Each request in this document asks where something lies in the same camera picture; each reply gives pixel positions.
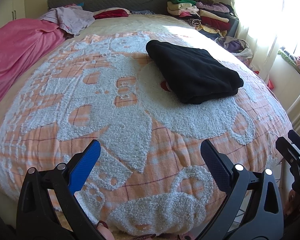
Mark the black and orange sweater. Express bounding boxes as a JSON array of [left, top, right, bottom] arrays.
[[146, 40, 244, 105]]

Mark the floral basket with clothes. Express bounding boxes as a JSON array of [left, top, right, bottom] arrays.
[[215, 36, 253, 67]]

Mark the stack of folded clothes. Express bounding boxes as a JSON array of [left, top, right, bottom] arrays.
[[167, 0, 239, 40]]

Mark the right hand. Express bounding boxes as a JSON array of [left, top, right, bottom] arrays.
[[283, 190, 300, 216]]

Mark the left hand with red nails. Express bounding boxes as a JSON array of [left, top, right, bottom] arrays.
[[97, 220, 115, 240]]

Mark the red bag on floor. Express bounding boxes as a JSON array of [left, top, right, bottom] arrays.
[[254, 71, 274, 90]]

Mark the orange white patterned bedspread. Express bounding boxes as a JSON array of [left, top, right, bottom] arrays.
[[0, 15, 292, 236]]

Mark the white curtain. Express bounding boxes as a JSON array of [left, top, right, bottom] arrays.
[[231, 0, 300, 80]]

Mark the pink blanket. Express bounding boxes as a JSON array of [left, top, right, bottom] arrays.
[[0, 18, 66, 101]]

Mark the lilac crumpled garment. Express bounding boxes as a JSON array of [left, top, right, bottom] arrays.
[[39, 5, 95, 36]]

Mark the red velvet pillow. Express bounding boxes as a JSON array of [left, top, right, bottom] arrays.
[[93, 8, 130, 20]]

